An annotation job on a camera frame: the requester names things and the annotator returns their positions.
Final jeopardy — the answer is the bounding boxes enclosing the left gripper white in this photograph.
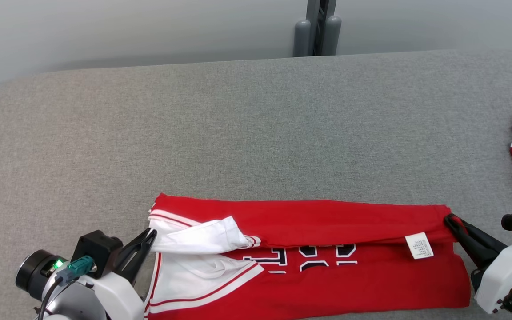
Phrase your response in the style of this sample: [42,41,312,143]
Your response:
[83,228,158,320]

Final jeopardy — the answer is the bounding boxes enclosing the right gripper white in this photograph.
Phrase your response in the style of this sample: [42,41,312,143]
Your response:
[444,213,512,314]

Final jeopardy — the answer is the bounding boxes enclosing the red jersey shirt white sleeves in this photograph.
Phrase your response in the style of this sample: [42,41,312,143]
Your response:
[143,192,472,320]

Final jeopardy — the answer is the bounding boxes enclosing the grey partition post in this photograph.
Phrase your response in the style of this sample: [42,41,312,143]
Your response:
[293,0,343,58]

